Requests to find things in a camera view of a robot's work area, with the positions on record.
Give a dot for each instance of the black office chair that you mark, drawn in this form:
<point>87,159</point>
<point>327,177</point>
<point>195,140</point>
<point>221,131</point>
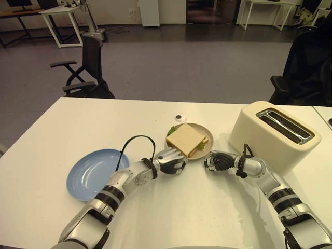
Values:
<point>92,59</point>
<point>308,70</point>

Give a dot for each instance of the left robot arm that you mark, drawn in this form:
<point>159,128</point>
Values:
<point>114,193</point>

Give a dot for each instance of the beige plate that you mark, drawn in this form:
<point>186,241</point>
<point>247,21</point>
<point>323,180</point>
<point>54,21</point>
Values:
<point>205,153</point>

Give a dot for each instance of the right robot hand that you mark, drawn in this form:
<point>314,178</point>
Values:
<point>220,160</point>

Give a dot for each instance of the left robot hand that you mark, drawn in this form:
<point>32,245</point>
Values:
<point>169,160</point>

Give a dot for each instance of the bread slice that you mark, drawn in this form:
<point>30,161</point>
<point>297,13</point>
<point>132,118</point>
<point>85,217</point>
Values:
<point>185,138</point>
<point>206,140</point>

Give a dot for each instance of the blue plate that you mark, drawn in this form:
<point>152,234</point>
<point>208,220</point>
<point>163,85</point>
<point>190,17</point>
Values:
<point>90,176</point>

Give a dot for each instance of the cream toaster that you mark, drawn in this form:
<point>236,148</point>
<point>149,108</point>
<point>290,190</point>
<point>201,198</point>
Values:
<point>262,140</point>

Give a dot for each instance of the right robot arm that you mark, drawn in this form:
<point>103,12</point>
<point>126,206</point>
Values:
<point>282,197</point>

